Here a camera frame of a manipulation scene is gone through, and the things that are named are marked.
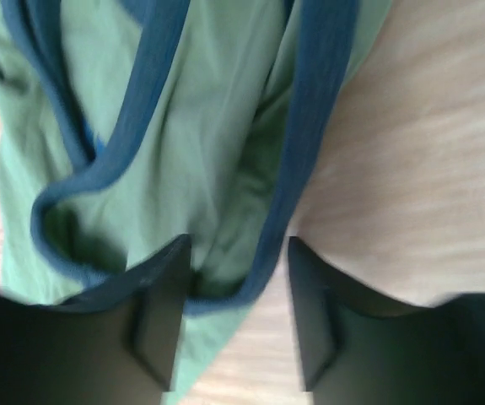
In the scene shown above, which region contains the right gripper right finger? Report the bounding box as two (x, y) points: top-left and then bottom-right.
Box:
(288, 237), (485, 404)

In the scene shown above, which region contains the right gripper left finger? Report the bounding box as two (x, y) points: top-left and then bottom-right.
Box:
(0, 235), (191, 405)

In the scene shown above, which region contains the green tank top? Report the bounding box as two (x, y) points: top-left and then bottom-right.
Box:
(0, 1), (391, 404)

